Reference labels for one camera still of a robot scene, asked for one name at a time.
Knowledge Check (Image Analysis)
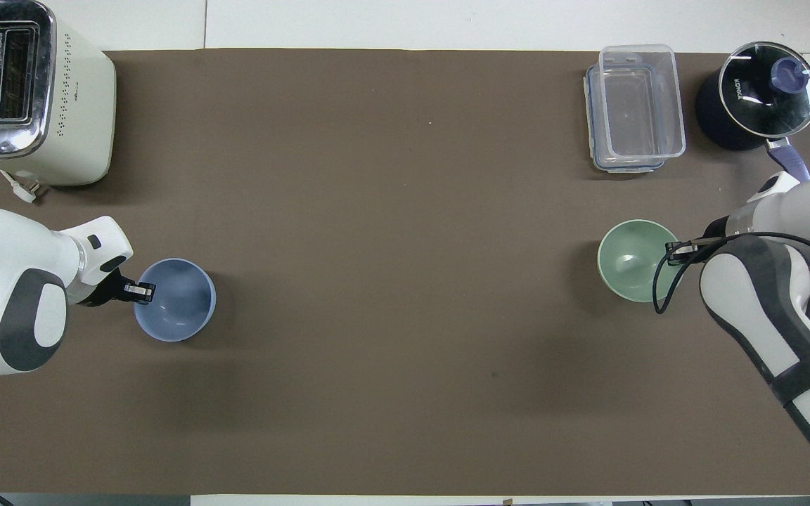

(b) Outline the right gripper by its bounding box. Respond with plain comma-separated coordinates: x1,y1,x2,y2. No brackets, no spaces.
701,216,731,246

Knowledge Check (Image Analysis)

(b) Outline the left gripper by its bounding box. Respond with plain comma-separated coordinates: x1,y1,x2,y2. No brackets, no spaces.
80,271,129,308

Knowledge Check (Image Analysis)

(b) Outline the blue bowl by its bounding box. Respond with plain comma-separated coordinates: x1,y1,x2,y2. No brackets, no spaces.
133,258,217,343

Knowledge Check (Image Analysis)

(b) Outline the green bowl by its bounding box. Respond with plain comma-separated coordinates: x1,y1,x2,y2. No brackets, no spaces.
596,219,688,304

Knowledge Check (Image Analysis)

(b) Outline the white power plug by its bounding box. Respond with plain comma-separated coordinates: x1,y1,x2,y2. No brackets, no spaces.
0,169,42,205

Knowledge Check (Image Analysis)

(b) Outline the glass lid with purple knob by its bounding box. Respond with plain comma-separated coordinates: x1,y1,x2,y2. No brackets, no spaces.
719,41,810,138

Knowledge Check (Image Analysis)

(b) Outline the clear plastic container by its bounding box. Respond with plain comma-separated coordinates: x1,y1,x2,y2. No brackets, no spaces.
600,44,687,160

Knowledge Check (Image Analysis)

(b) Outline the clear lid with blue seal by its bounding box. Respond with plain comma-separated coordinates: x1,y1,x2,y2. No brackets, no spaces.
584,64,668,174

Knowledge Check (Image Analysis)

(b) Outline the cream toaster with chrome top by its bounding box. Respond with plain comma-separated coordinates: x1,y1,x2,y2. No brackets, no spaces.
0,0,117,188

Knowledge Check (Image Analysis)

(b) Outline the black pot with purple handle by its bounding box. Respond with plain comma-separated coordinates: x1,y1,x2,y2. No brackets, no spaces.
694,41,810,183

